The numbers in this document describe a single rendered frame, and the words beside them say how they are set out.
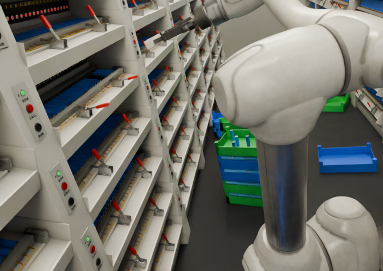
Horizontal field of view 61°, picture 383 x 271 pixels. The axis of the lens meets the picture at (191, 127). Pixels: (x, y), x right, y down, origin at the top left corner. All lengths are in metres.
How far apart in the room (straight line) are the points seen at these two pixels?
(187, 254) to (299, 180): 1.08
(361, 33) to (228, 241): 1.31
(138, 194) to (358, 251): 0.73
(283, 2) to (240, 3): 0.28
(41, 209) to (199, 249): 1.04
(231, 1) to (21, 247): 0.86
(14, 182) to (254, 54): 0.51
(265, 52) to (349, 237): 0.62
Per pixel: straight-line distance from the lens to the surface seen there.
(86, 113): 0.95
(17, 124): 0.72
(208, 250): 1.69
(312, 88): 0.54
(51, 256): 0.81
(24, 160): 0.75
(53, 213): 0.80
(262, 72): 0.51
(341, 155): 2.27
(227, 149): 1.71
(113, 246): 1.06
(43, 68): 0.82
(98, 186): 0.98
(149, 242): 1.32
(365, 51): 0.58
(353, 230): 1.00
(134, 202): 1.21
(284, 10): 0.82
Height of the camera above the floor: 1.17
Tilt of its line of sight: 23 degrees down
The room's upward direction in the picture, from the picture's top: 13 degrees counter-clockwise
